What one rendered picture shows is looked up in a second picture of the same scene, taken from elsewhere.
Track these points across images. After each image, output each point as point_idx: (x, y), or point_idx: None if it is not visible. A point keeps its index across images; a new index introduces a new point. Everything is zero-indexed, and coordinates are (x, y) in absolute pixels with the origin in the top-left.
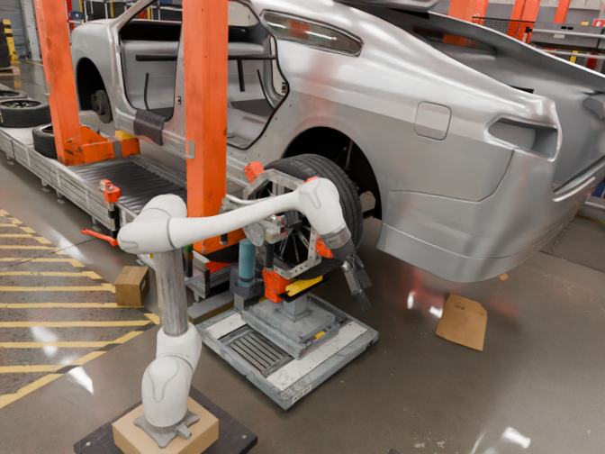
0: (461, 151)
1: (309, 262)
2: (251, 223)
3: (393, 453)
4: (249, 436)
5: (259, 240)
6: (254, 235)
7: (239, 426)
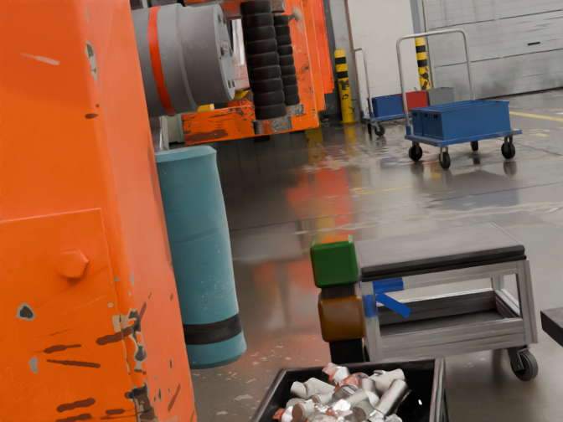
0: None
1: (165, 132)
2: (217, 16)
3: (369, 262)
4: (555, 311)
5: (231, 70)
6: (226, 60)
7: (561, 320)
